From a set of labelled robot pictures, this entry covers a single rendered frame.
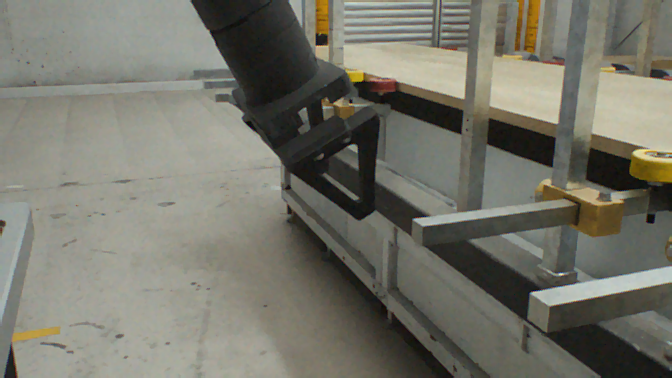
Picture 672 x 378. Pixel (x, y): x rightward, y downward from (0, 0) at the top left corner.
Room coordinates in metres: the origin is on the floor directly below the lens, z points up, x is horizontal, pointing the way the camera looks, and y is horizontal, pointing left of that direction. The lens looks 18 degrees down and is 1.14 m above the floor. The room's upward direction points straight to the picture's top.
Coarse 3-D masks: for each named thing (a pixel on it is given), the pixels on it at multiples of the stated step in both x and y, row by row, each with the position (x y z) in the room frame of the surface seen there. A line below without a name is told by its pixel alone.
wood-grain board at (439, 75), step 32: (352, 64) 2.35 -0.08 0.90; (384, 64) 2.35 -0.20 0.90; (416, 64) 2.34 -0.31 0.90; (448, 64) 2.34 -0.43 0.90; (512, 64) 2.33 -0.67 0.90; (544, 64) 2.32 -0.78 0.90; (448, 96) 1.59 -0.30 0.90; (512, 96) 1.56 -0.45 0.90; (544, 96) 1.56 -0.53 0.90; (608, 96) 1.55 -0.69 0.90; (640, 96) 1.55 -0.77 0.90; (544, 128) 1.24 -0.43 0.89; (608, 128) 1.16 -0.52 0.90; (640, 128) 1.16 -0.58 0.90
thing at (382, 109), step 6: (384, 102) 1.88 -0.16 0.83; (324, 108) 1.79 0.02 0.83; (330, 108) 1.79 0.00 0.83; (360, 108) 1.82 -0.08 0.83; (372, 108) 1.83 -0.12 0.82; (378, 108) 1.84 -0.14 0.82; (384, 108) 1.85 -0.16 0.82; (390, 108) 1.85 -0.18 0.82; (300, 114) 1.76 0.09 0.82; (306, 114) 1.76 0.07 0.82; (324, 114) 1.78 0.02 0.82; (330, 114) 1.79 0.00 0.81; (378, 114) 1.84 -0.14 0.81; (384, 114) 1.85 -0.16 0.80
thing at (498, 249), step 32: (352, 160) 1.69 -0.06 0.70; (352, 192) 1.63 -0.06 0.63; (384, 192) 1.43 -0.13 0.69; (416, 192) 1.39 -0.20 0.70; (448, 256) 1.15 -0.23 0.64; (480, 256) 1.05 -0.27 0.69; (512, 256) 1.01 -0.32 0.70; (512, 288) 0.95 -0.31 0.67; (544, 288) 0.89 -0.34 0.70; (608, 320) 0.79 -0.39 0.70; (640, 320) 0.79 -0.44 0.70; (576, 352) 0.81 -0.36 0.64; (608, 352) 0.75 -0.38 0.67; (640, 352) 0.71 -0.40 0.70
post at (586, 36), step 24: (576, 0) 0.92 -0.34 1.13; (600, 0) 0.90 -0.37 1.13; (576, 24) 0.91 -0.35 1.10; (600, 24) 0.90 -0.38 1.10; (576, 48) 0.91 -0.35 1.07; (600, 48) 0.90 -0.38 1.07; (576, 72) 0.90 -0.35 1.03; (576, 96) 0.90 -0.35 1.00; (576, 120) 0.90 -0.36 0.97; (576, 144) 0.90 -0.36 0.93; (576, 168) 0.90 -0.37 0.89; (552, 240) 0.91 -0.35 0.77; (576, 240) 0.91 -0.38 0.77; (552, 264) 0.90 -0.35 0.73
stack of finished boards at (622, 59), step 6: (606, 60) 8.53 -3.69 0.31; (612, 60) 8.53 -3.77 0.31; (618, 60) 8.52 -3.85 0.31; (624, 60) 8.52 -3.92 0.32; (630, 60) 8.51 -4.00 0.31; (654, 60) 8.50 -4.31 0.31; (660, 60) 8.54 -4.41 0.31; (666, 60) 8.58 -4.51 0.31; (654, 66) 8.50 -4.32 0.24; (660, 66) 8.53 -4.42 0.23; (666, 66) 8.57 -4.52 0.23
